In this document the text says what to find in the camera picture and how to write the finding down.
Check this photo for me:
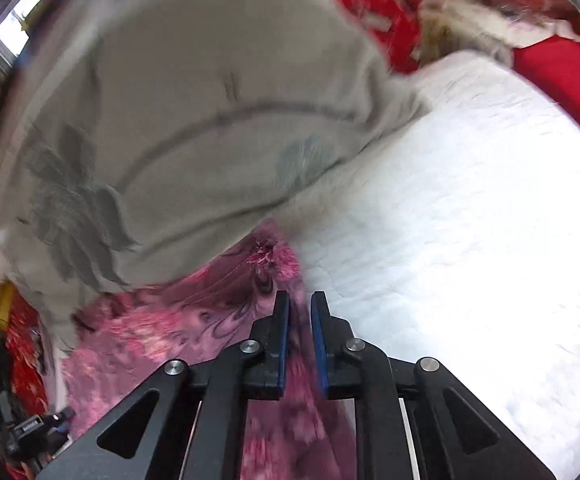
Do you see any pale floral cloth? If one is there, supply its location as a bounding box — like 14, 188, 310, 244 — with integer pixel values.
420, 0, 521, 66

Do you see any purple floral shirt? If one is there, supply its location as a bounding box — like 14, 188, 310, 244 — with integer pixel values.
60, 220, 361, 480

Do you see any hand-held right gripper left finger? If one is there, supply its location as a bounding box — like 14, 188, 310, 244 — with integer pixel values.
34, 290, 291, 480

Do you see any red cushion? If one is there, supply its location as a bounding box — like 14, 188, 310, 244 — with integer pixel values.
512, 40, 580, 161

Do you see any grey floral pillow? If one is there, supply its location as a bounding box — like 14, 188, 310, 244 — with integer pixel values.
0, 0, 431, 351

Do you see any red patterned blanket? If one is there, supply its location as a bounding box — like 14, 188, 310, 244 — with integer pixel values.
0, 0, 425, 480

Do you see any white quilted bedspread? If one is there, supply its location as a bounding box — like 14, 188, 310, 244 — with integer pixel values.
275, 52, 580, 480

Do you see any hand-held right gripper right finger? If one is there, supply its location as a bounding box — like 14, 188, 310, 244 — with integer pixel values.
310, 290, 558, 480

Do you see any window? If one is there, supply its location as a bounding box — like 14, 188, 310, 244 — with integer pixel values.
0, 0, 95, 76

